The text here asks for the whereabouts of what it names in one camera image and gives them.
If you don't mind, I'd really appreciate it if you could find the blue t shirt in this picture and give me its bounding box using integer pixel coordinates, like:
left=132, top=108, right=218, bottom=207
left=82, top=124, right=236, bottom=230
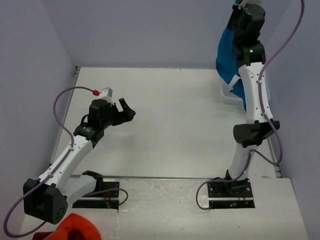
left=215, top=10, right=247, bottom=112

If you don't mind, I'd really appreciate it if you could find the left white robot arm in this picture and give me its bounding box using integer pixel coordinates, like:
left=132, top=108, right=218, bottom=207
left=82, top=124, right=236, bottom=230
left=23, top=98, right=136, bottom=225

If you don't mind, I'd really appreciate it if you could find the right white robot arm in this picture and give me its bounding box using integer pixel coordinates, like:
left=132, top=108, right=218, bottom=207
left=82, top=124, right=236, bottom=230
left=211, top=0, right=280, bottom=197

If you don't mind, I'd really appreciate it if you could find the white plastic basket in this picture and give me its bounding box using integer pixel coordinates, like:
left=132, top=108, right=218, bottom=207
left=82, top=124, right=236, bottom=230
left=219, top=75, right=243, bottom=105

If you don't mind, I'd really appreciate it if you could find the orange t shirt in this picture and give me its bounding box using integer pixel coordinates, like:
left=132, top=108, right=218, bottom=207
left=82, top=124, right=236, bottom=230
left=49, top=213, right=102, bottom=240

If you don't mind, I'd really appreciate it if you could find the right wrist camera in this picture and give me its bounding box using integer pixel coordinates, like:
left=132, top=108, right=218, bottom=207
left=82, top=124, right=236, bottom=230
left=235, top=0, right=263, bottom=9

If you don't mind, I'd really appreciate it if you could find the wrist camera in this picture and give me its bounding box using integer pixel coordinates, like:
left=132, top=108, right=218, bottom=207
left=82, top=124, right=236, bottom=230
left=98, top=87, right=113, bottom=98
left=235, top=0, right=263, bottom=9

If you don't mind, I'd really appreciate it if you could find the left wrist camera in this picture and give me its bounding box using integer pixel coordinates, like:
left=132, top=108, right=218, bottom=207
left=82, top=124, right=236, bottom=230
left=98, top=87, right=113, bottom=98

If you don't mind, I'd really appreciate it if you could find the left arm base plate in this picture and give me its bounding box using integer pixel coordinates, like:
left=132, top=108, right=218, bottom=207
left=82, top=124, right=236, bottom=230
left=72, top=190, right=120, bottom=210

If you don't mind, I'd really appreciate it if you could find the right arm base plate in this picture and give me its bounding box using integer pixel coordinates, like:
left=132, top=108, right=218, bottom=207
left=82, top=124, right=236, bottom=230
left=207, top=178, right=255, bottom=210

